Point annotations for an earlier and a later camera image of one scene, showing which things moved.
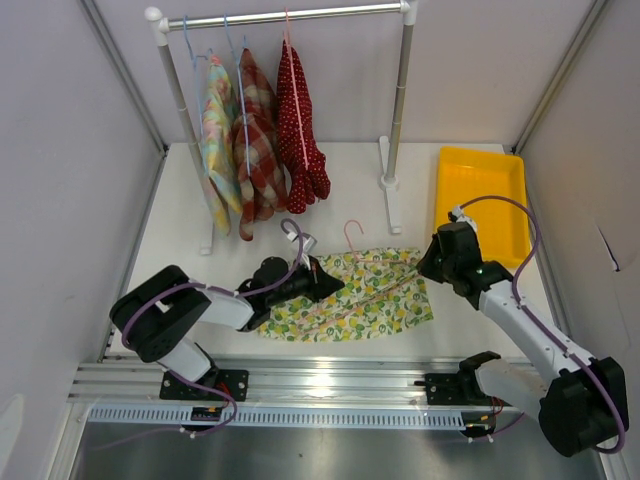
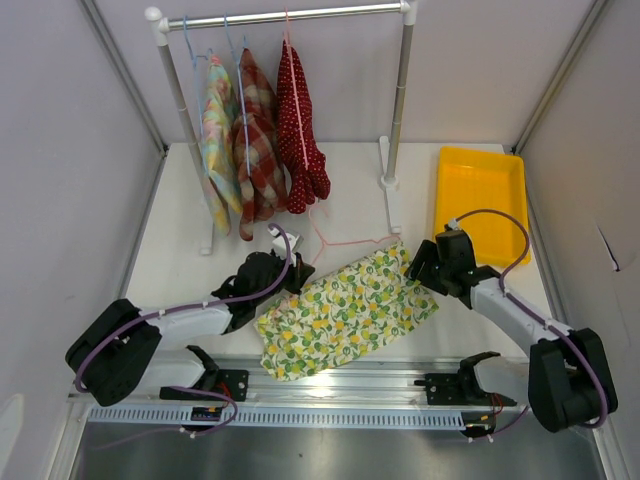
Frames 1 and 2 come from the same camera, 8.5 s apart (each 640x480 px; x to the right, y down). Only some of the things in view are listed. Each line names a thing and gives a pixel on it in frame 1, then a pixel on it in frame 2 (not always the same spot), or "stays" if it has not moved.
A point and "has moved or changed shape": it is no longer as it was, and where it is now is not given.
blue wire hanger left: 195,57 stays
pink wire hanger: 367,260 -> 342,242
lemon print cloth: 383,290 has moved or changed shape
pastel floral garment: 221,146 stays
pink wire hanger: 287,36 stays
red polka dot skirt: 308,176 stays
